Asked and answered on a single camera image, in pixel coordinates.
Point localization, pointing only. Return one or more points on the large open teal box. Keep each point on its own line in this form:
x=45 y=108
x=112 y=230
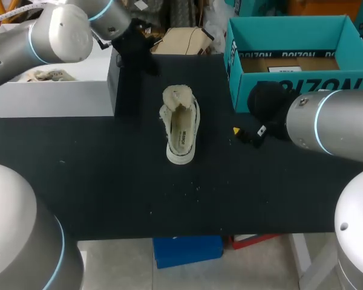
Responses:
x=245 y=87

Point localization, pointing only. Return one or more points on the brown cardboard box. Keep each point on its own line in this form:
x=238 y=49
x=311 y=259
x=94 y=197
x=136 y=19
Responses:
x=184 y=40

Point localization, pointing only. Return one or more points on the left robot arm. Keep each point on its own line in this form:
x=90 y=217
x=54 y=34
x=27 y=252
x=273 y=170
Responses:
x=57 y=39

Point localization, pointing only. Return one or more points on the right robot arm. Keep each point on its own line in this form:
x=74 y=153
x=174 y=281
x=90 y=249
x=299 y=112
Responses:
x=345 y=124

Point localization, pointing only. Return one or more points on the blue box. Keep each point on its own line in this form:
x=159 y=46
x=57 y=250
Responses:
x=187 y=250

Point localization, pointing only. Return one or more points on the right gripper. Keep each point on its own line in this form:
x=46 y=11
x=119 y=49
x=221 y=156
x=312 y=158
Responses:
x=267 y=101

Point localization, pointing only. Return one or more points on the cream fleece-lined shoe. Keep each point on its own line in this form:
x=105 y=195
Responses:
x=181 y=121
x=51 y=75

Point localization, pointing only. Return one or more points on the white shoebox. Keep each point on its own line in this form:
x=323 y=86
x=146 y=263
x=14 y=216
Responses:
x=51 y=98

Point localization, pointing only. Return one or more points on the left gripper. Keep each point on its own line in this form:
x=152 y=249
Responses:
x=136 y=51

